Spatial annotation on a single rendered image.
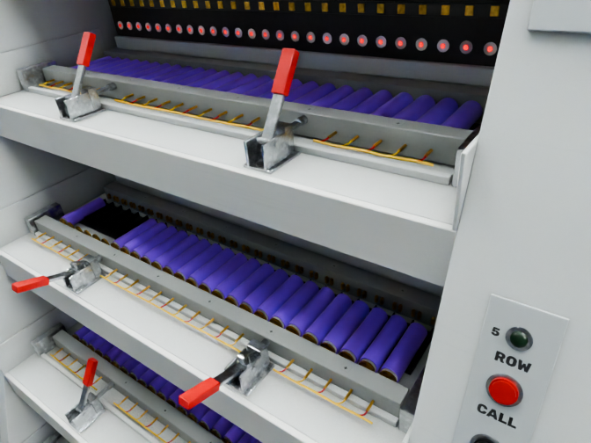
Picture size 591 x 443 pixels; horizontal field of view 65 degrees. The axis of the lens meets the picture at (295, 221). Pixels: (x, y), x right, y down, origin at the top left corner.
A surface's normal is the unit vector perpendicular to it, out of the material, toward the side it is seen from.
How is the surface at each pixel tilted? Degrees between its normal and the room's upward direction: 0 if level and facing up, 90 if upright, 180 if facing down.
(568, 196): 90
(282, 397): 20
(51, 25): 90
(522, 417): 90
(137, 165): 110
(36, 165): 90
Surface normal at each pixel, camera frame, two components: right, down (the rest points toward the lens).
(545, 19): -0.57, 0.18
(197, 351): -0.08, -0.83
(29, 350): 0.81, 0.26
